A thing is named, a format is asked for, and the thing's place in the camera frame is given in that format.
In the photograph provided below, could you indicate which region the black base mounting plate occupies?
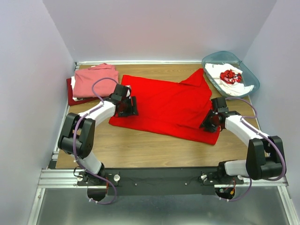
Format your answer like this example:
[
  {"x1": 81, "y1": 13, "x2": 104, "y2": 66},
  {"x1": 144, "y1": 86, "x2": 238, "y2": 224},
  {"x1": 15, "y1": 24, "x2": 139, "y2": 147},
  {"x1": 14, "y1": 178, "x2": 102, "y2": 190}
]
[{"x1": 73, "y1": 166, "x2": 244, "y2": 197}]

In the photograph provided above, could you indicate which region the folded pink t-shirt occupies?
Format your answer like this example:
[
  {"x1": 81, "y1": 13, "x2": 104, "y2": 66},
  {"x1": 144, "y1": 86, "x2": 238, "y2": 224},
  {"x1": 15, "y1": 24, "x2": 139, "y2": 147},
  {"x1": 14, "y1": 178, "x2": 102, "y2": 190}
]
[{"x1": 74, "y1": 63, "x2": 119, "y2": 98}]

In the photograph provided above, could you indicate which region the folded dark red t-shirt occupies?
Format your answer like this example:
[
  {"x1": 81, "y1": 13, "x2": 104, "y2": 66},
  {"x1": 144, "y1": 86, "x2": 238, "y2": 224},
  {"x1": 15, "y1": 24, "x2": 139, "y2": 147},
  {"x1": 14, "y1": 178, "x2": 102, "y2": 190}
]
[{"x1": 66, "y1": 78, "x2": 98, "y2": 106}]

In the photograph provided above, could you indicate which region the clear blue plastic bin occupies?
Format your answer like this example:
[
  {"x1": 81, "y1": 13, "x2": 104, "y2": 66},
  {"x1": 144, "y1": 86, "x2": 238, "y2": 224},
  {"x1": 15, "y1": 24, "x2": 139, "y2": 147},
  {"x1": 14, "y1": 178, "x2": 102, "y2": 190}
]
[{"x1": 202, "y1": 51, "x2": 260, "y2": 98}]

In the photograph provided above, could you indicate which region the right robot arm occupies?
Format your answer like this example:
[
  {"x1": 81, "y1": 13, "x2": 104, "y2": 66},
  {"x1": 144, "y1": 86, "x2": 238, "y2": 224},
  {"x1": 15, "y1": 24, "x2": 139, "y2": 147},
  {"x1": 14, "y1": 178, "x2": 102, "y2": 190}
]
[{"x1": 200, "y1": 97, "x2": 286, "y2": 184}]

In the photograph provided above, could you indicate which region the folded white t-shirt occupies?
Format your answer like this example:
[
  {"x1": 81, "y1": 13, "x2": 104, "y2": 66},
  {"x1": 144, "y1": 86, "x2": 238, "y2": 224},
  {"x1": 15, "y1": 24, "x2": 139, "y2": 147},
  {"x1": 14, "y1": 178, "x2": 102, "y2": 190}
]
[{"x1": 71, "y1": 76, "x2": 89, "y2": 98}]

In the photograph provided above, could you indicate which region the bright red t-shirt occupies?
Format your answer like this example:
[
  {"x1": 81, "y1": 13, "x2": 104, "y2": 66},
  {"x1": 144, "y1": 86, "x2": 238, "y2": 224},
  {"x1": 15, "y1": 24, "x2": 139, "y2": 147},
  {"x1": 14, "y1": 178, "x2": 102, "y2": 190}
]
[{"x1": 109, "y1": 68, "x2": 219, "y2": 145}]

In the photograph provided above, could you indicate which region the aluminium extrusion rail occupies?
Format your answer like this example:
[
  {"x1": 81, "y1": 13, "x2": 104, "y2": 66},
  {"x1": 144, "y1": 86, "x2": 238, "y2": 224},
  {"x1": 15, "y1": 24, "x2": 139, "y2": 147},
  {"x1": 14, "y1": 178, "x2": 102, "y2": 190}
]
[{"x1": 37, "y1": 169, "x2": 288, "y2": 188}]

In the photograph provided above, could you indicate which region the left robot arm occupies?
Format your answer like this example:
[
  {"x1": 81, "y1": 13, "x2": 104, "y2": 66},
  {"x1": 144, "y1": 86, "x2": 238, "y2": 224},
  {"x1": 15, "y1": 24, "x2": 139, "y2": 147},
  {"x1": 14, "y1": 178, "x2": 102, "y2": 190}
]
[{"x1": 58, "y1": 84, "x2": 138, "y2": 185}]

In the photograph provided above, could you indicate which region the white printed t-shirt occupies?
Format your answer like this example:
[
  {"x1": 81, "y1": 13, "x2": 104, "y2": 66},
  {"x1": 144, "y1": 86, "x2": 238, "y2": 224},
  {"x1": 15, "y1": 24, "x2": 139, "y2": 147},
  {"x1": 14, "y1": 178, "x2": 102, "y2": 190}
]
[{"x1": 205, "y1": 63, "x2": 255, "y2": 97}]

